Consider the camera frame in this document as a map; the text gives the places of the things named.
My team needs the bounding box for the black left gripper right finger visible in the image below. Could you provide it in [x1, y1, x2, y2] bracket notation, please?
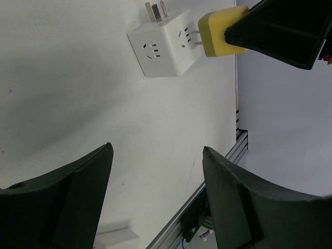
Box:
[202, 147, 331, 248]

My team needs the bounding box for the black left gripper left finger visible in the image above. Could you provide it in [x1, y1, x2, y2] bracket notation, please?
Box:
[1, 143, 114, 248]

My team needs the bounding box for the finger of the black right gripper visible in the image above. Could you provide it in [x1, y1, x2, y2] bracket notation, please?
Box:
[225, 0, 331, 70]

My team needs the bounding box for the white USB charger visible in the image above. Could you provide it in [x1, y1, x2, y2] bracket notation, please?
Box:
[93, 220, 140, 249]

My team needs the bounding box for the yellow dual USB charger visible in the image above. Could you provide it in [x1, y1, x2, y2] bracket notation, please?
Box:
[193, 5, 249, 57]

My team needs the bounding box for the white cube socket adapter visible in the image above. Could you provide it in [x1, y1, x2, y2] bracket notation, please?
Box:
[127, 1, 202, 78]

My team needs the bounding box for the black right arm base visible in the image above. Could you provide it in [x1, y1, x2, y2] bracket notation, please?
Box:
[180, 190, 211, 243]

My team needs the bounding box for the aluminium front rail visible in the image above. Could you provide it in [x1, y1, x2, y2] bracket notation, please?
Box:
[145, 129, 249, 249]

